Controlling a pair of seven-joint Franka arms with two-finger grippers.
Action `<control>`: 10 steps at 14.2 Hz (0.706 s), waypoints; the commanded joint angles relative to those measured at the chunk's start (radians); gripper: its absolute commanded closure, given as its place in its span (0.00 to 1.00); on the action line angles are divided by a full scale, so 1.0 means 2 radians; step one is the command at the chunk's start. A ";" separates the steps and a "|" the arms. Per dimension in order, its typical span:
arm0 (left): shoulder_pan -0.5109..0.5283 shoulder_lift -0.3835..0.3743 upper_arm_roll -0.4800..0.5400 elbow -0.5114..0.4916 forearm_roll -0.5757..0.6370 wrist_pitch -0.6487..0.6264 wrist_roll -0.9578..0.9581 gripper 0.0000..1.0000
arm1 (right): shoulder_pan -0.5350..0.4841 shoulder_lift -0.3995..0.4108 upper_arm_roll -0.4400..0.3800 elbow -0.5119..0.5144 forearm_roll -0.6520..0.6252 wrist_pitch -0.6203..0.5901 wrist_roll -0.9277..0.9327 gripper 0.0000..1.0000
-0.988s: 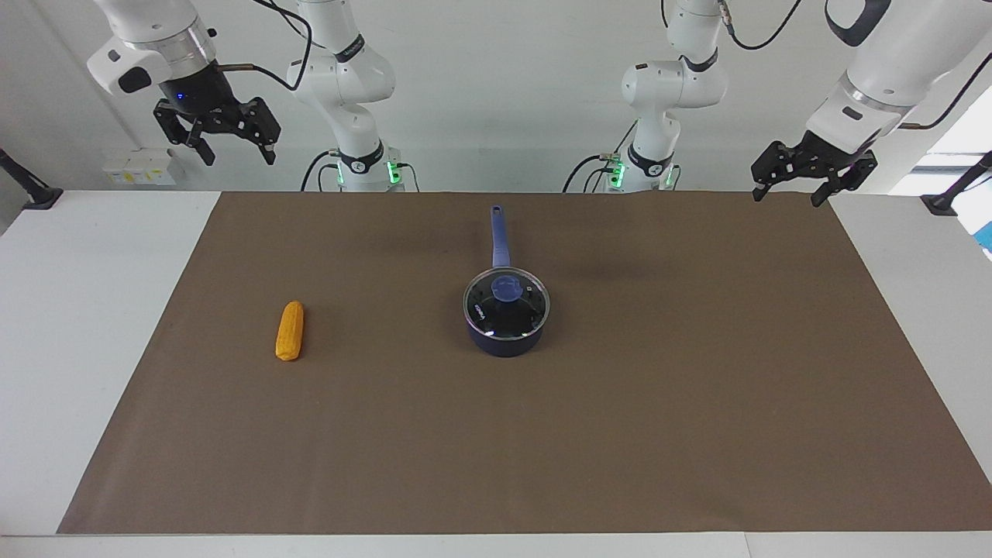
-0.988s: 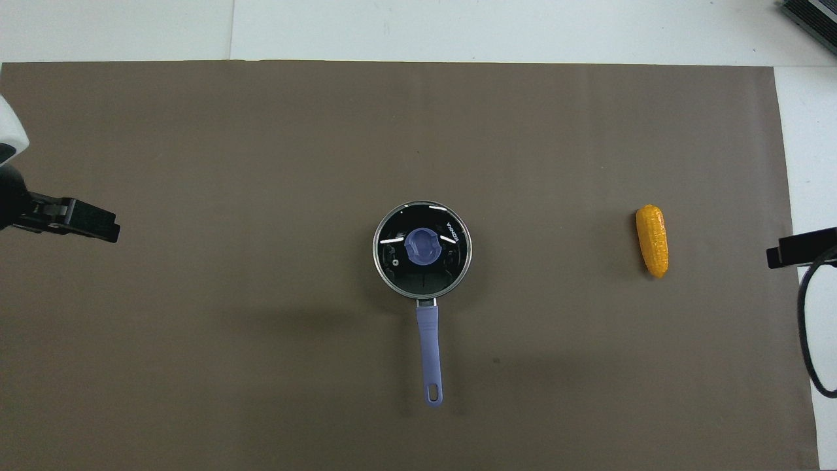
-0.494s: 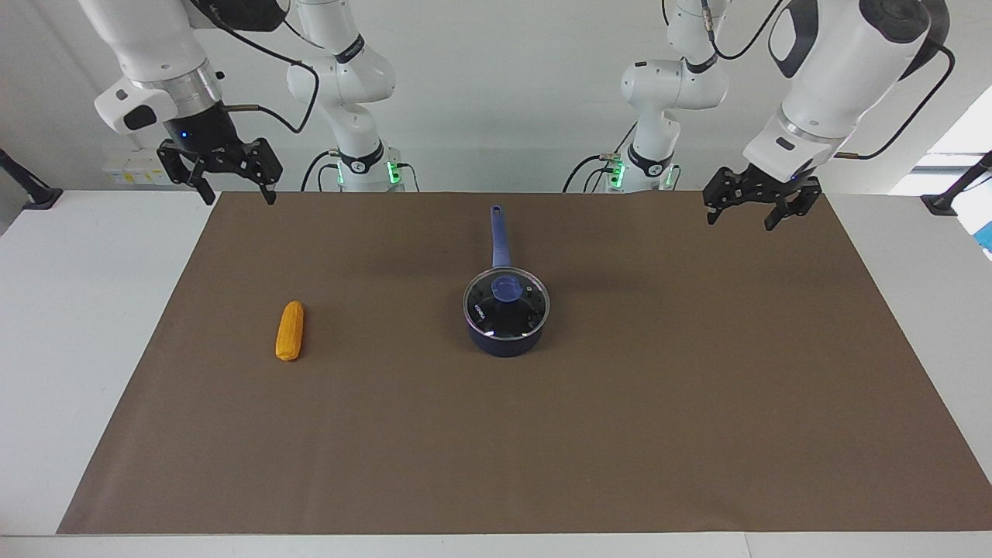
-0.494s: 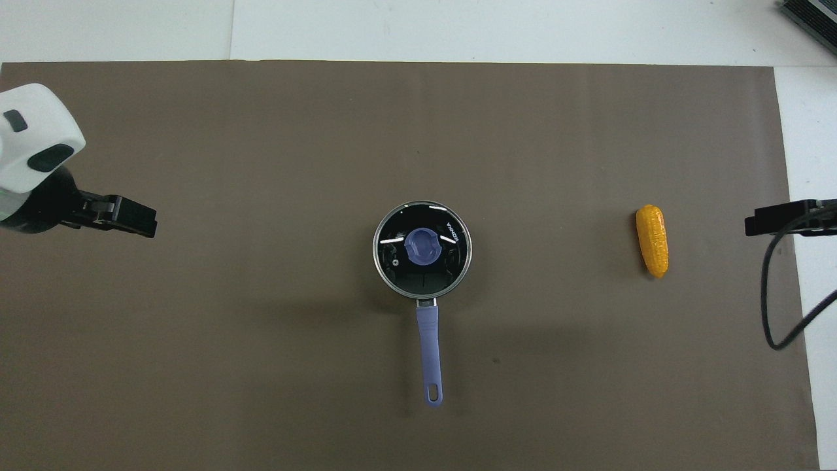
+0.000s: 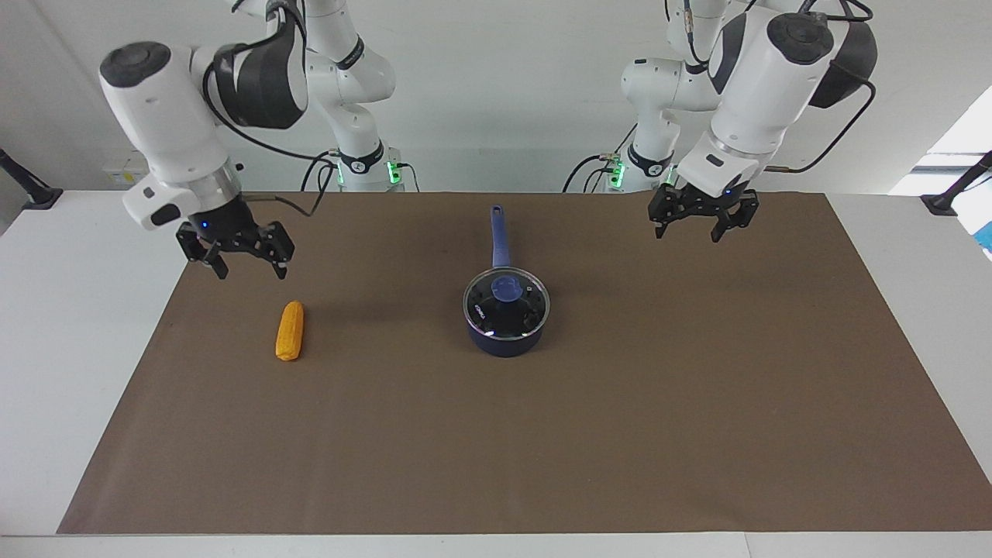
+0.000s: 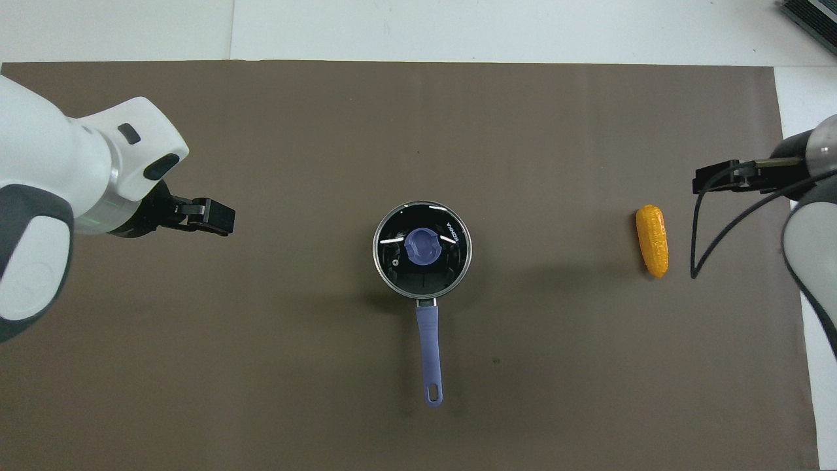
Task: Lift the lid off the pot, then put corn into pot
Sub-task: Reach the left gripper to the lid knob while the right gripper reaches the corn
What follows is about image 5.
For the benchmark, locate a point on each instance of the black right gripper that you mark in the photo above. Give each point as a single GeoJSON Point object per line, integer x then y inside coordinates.
{"type": "Point", "coordinates": [225, 225]}

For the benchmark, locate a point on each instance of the light blue object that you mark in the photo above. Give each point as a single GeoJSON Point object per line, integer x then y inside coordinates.
{"type": "Point", "coordinates": [986, 236]}

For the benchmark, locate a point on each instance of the glass lid blue knob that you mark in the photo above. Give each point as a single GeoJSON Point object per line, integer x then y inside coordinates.
{"type": "Point", "coordinates": [484, 310]}

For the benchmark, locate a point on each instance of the yellow corn cob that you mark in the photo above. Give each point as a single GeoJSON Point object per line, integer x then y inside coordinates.
{"type": "Point", "coordinates": [290, 333]}

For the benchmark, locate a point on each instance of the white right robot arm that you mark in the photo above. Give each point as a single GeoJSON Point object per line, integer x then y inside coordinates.
{"type": "Point", "coordinates": [155, 116]}

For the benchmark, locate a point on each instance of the black clamp stand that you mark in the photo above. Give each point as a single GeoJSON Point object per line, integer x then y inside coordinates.
{"type": "Point", "coordinates": [942, 203]}
{"type": "Point", "coordinates": [35, 194]}

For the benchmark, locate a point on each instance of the white wall power outlet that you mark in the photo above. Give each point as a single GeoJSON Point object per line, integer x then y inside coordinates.
{"type": "Point", "coordinates": [124, 174]}

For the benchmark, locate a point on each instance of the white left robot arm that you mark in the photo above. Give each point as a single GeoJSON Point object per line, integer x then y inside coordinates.
{"type": "Point", "coordinates": [759, 85]}

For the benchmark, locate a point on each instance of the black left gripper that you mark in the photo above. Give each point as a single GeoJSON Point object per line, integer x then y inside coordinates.
{"type": "Point", "coordinates": [705, 205]}

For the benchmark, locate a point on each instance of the brown table mat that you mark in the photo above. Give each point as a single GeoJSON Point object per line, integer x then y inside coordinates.
{"type": "Point", "coordinates": [620, 426]}

